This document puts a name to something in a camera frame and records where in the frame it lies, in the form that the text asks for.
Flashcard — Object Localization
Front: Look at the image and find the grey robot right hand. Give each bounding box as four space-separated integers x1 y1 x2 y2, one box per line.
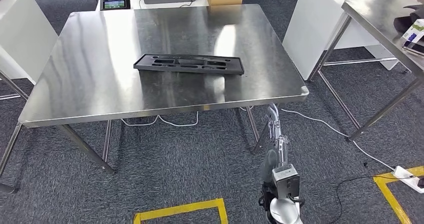
259 103 290 184

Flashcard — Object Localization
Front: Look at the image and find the stainless steel workbench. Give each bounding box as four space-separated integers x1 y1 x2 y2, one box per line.
18 3 310 175

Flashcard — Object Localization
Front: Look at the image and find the yellow floor tape square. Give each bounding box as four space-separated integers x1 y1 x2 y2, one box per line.
373 165 424 224
133 198 229 224

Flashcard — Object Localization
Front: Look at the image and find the white power strip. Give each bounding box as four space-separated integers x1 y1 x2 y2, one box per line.
391 165 424 194

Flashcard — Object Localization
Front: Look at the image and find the white cabinet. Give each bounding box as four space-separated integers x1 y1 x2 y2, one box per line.
282 0 408 81
0 0 60 85

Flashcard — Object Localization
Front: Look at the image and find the black smartphone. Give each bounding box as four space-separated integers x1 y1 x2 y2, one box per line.
402 40 424 56

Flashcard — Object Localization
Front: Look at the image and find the black carrying case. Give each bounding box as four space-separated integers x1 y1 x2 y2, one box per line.
393 4 424 35

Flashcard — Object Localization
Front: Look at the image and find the white green carton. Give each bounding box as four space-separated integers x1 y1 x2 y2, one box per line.
401 18 424 45

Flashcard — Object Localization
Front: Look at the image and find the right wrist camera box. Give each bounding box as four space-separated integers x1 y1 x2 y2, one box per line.
271 164 301 200

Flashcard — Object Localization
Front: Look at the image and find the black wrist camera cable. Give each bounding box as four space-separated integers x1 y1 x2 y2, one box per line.
287 193 306 208

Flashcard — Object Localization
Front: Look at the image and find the white floor cable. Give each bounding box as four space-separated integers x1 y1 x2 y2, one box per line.
120 105 397 172

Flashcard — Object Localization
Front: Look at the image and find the thin black cable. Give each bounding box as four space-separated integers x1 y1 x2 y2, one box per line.
329 174 417 224

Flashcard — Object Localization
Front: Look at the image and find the steel frame table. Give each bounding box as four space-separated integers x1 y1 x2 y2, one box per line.
0 69 30 101
306 0 424 142

